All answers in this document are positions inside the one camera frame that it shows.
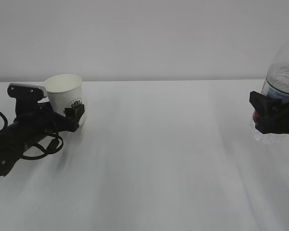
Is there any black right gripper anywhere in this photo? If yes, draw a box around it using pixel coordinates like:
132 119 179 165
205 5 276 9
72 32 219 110
249 91 289 134

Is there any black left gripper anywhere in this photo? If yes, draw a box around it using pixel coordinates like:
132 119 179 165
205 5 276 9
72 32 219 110
14 99 84 142

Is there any clear plastic water bottle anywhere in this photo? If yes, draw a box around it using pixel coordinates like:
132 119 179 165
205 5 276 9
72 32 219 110
251 40 289 144

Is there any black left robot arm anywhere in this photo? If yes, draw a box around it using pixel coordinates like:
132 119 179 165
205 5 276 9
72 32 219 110
0 102 85 177

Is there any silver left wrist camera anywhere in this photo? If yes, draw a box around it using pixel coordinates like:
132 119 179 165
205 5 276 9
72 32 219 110
7 83 47 102

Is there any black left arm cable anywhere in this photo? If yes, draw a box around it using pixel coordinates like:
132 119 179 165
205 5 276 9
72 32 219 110
0 107 64 161

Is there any white paper cup green logo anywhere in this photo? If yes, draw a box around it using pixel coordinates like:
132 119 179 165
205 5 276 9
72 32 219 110
44 74 84 117

